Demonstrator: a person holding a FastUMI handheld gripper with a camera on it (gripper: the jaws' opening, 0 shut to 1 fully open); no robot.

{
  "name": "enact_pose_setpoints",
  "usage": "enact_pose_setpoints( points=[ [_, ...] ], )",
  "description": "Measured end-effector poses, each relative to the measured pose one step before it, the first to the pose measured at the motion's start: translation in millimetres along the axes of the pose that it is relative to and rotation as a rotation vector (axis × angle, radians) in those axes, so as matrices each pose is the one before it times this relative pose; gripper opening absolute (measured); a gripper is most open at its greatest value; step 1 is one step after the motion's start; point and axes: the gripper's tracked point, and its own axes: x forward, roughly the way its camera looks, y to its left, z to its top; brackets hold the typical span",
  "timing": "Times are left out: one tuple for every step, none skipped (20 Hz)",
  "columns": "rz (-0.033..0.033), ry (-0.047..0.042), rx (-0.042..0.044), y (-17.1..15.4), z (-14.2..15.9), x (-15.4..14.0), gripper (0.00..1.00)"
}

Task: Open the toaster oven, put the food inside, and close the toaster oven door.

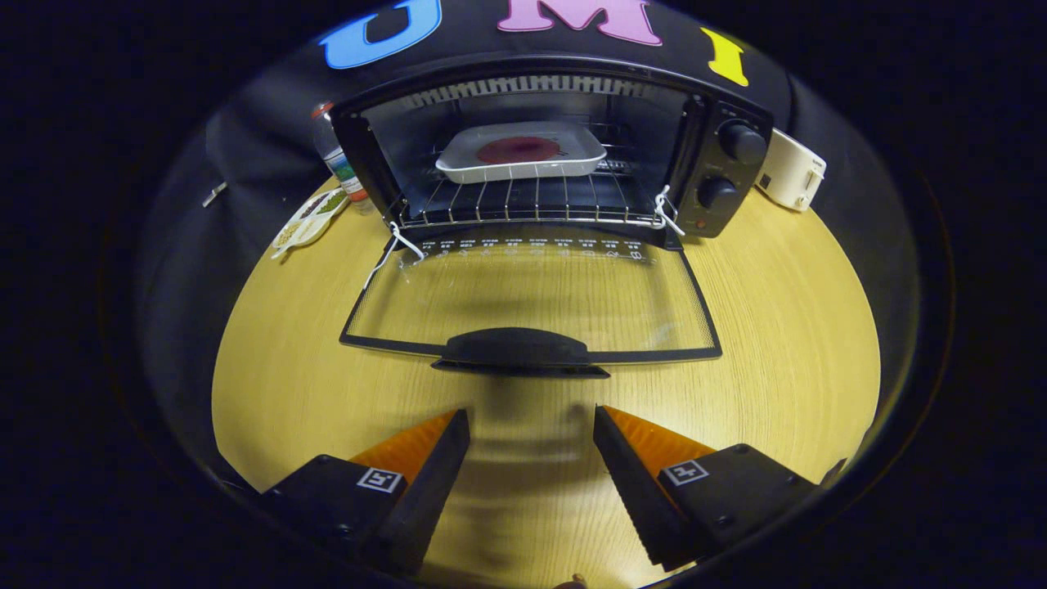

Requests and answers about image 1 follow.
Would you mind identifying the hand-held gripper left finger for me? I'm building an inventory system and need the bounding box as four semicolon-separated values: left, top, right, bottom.
260;407;473;578

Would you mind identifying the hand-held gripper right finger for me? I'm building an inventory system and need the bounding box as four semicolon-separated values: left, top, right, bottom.
592;404;847;573

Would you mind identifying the white square plate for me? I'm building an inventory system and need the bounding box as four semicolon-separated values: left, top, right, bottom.
435;121;609;184

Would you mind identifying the pink round food slice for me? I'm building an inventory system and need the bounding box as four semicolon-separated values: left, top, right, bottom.
477;136;564;164

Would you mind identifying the black toaster oven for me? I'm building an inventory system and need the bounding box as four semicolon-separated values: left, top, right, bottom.
330;56;775;381

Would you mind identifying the metal oven rack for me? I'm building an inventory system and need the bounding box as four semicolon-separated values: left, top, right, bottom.
398;168;665;228

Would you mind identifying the white bread toaster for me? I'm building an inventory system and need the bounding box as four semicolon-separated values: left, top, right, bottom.
754;127;827;213

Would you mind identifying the clear plastic bottle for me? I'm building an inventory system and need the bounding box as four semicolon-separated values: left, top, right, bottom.
311;101;375;215

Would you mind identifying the white string tie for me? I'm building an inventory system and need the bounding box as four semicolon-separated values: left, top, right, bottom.
654;186;686;238
362;223;426;291

